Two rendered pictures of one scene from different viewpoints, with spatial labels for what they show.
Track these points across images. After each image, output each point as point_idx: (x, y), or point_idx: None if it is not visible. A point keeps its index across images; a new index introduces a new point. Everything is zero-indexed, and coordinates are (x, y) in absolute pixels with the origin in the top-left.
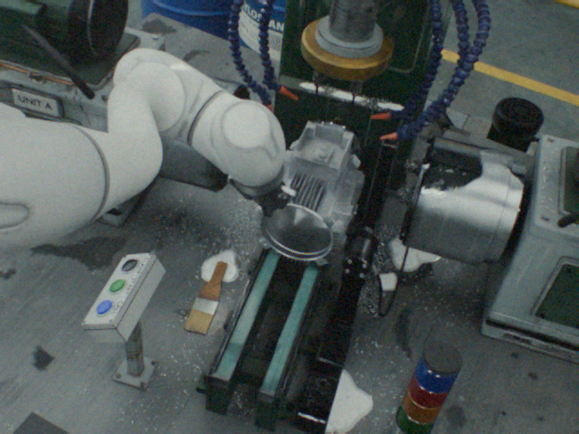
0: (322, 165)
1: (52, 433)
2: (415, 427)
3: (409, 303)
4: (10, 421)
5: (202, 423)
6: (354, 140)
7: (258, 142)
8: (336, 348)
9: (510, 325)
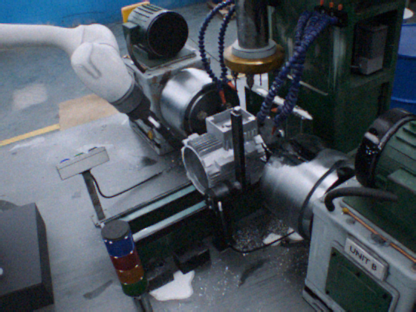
0: (217, 127)
1: (31, 213)
2: (120, 284)
3: (273, 256)
4: (44, 212)
5: (102, 254)
6: (278, 132)
7: (79, 62)
8: (187, 252)
9: (317, 296)
